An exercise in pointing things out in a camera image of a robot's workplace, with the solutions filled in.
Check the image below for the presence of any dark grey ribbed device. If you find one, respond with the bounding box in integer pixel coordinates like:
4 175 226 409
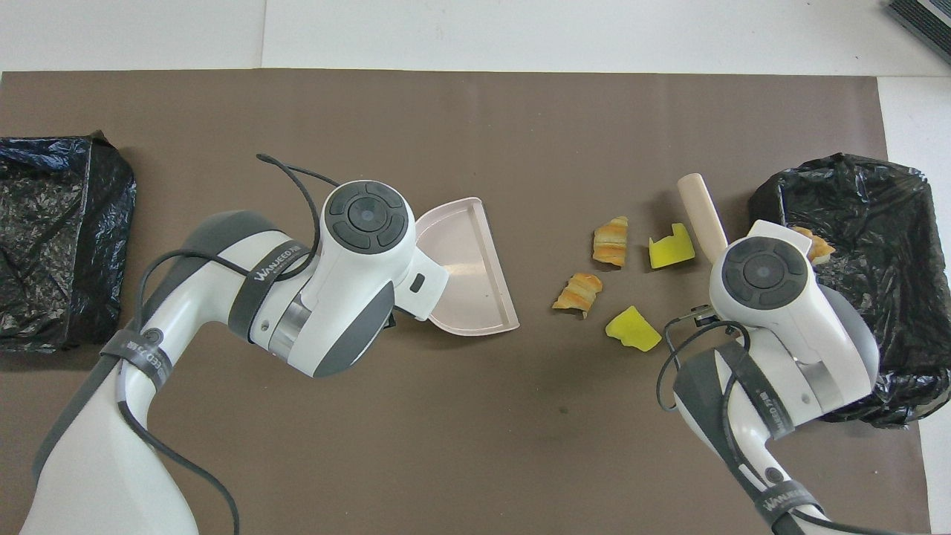
886 0 951 64

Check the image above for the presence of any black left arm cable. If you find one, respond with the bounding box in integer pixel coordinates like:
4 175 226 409
111 153 343 535

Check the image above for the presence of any beige handle black bristle brush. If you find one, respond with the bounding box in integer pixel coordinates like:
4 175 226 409
676 172 730 266

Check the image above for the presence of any yellow notched sponge piece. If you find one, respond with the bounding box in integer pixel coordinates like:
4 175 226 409
648 223 697 270

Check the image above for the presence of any pale pink plastic dustpan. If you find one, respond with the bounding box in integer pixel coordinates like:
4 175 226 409
405 196 521 337

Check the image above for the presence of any yellow sponge wedge piece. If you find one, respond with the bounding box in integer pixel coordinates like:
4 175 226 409
605 305 663 353

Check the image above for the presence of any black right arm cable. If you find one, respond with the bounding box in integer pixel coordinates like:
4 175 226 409
656 316 751 413

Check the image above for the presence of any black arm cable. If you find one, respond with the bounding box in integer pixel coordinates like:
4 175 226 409
656 316 751 413
111 153 343 535

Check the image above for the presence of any black bag lined bin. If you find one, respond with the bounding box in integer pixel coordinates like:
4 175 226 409
747 152 951 429
0 132 137 354

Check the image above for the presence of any orange striped croissant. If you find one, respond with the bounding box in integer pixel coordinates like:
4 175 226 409
795 227 837 266
552 273 603 319
592 215 629 268

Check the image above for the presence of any brown table mat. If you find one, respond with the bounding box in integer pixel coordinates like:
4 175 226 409
0 69 931 535

